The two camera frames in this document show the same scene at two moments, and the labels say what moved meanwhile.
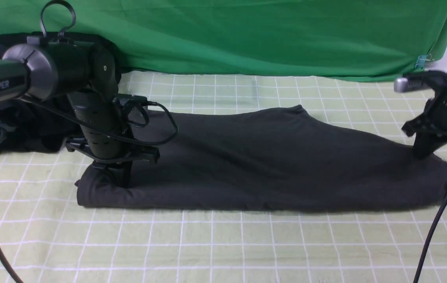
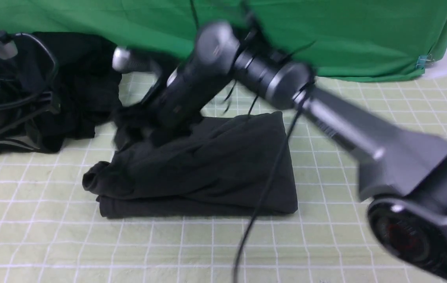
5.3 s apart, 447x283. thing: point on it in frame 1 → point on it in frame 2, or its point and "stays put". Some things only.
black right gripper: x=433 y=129 → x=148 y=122
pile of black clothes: x=23 y=125 stays put
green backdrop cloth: x=354 y=39 stays put
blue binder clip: x=422 y=60 stays put
